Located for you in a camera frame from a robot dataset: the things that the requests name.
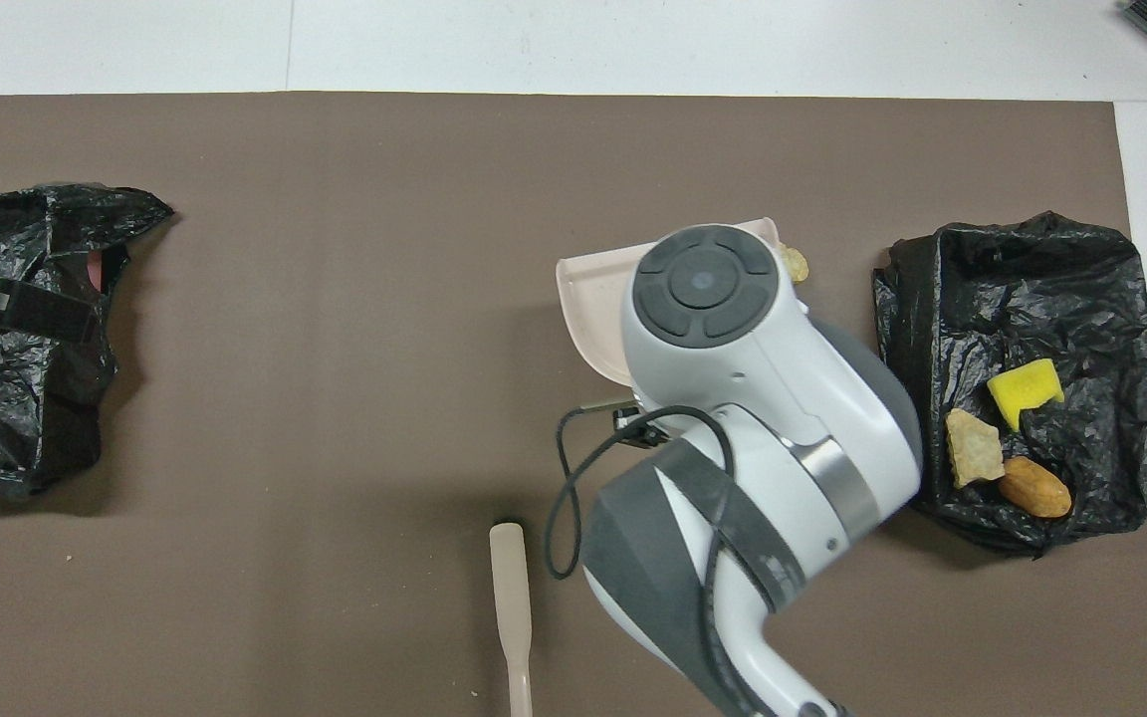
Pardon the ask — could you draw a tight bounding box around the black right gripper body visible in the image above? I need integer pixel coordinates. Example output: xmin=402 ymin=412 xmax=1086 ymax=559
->
xmin=616 ymin=396 xmax=669 ymax=446

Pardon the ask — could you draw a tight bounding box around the orange striped foam piece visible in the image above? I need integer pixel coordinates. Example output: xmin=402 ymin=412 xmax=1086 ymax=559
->
xmin=945 ymin=408 xmax=1006 ymax=490

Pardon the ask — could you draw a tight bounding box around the beige hand brush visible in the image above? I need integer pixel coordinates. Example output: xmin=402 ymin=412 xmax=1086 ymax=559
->
xmin=489 ymin=521 xmax=535 ymax=717

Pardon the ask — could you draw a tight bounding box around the green yellow sponge piece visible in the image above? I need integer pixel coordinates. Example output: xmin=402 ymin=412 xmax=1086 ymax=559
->
xmin=987 ymin=359 xmax=1066 ymax=432

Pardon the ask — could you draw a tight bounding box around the brown table mat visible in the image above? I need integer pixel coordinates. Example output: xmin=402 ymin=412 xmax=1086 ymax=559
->
xmin=0 ymin=92 xmax=1147 ymax=717

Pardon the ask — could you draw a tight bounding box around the beige plastic dustpan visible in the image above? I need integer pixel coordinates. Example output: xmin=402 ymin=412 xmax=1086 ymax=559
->
xmin=555 ymin=216 xmax=784 ymax=389

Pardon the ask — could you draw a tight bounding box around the orange brown foam lump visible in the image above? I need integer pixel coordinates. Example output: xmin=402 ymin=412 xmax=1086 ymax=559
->
xmin=997 ymin=455 xmax=1073 ymax=520

